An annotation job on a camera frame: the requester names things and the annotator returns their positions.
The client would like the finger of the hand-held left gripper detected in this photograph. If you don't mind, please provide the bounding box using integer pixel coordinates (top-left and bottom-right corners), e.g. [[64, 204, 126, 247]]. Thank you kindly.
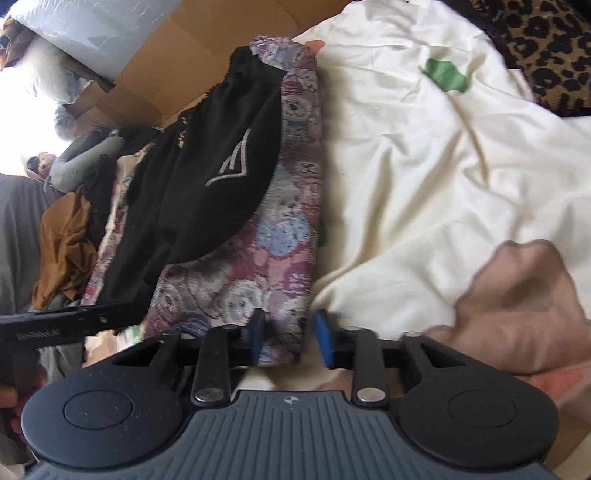
[[79, 301, 144, 340]]

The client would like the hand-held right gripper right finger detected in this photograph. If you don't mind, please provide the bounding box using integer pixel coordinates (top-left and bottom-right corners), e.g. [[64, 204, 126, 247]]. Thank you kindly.
[[315, 310, 462, 408]]

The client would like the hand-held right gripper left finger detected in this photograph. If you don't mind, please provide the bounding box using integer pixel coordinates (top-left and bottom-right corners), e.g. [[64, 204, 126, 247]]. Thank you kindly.
[[112, 308, 267, 408]]

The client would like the bear print knit garment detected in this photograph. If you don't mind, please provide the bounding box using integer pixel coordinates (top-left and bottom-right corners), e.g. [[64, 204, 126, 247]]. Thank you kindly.
[[143, 37, 325, 367]]

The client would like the black garment with white logo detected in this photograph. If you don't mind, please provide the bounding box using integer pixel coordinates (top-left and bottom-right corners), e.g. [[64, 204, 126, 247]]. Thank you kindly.
[[104, 46, 284, 308]]

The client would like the person's left hand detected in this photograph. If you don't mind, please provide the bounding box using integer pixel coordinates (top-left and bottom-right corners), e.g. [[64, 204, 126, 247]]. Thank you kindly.
[[0, 385, 28, 437]]

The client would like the brown garment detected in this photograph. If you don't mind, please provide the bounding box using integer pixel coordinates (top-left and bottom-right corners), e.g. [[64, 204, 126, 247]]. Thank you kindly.
[[31, 185, 100, 310]]

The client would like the floral patterned cloth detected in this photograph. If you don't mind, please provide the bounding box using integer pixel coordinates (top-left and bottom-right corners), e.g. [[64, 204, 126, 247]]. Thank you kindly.
[[83, 152, 139, 305]]

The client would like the grey cloth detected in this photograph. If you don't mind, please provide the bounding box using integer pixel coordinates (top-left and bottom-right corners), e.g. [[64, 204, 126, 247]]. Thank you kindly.
[[0, 174, 63, 464]]

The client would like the brown stuffed toy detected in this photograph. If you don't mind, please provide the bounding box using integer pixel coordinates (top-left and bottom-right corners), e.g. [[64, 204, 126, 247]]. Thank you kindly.
[[25, 152, 58, 185]]

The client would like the white printed bedsheet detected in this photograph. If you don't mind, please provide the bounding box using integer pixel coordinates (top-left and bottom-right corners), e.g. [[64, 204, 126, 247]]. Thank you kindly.
[[231, 0, 591, 480]]

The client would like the flattened cardboard sheet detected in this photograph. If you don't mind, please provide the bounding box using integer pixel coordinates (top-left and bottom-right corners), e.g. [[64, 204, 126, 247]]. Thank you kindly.
[[65, 0, 352, 134]]

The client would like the leopard print garment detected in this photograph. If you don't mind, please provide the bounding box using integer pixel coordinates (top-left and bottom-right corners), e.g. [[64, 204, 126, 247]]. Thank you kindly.
[[466, 0, 591, 118]]

